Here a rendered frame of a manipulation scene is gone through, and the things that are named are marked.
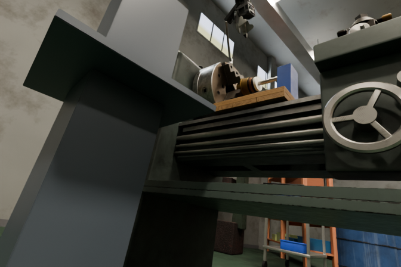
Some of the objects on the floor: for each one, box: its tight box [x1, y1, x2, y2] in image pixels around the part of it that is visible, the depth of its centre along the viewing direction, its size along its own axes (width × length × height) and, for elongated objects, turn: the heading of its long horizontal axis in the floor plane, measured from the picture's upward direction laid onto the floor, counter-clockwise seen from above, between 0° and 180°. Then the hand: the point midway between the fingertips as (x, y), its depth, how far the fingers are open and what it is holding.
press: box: [214, 177, 249, 255], centre depth 474 cm, size 74×92×285 cm
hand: (241, 34), depth 119 cm, fingers open, 6 cm apart
